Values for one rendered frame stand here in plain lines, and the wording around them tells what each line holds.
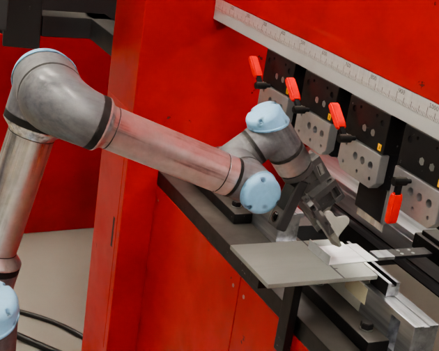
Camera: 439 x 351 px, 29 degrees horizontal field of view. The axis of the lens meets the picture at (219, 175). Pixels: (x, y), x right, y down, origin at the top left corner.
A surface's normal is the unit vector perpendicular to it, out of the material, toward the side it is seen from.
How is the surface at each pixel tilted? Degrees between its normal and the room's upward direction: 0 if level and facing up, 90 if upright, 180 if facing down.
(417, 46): 90
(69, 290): 0
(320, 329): 0
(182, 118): 90
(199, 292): 90
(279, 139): 93
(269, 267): 0
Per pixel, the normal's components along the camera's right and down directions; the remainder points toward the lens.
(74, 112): 0.07, 0.05
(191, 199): 0.15, -0.93
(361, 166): -0.90, 0.02
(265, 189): 0.29, 0.37
